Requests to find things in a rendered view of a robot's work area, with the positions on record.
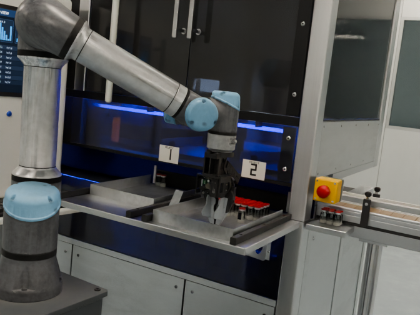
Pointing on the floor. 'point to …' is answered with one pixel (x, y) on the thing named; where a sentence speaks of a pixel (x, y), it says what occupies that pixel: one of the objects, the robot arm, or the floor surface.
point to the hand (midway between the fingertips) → (216, 222)
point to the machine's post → (307, 153)
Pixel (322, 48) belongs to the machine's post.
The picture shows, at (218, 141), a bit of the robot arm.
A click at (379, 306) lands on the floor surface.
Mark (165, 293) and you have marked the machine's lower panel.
